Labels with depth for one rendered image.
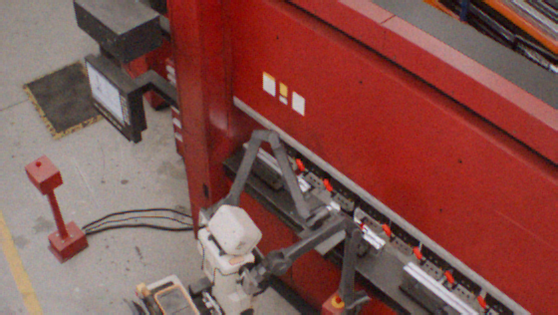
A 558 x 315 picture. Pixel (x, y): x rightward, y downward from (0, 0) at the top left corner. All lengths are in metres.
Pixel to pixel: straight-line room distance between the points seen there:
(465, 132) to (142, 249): 2.79
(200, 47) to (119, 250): 1.89
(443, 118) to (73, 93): 4.06
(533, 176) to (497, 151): 0.18
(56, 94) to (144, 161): 1.23
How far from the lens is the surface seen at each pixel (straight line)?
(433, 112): 2.86
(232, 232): 3.22
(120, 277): 4.83
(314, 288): 4.20
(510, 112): 2.59
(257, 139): 3.40
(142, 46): 3.55
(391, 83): 2.95
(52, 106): 6.19
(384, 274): 3.71
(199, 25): 3.51
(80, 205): 5.30
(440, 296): 3.57
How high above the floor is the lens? 3.87
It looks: 46 degrees down
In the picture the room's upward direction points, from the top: straight up
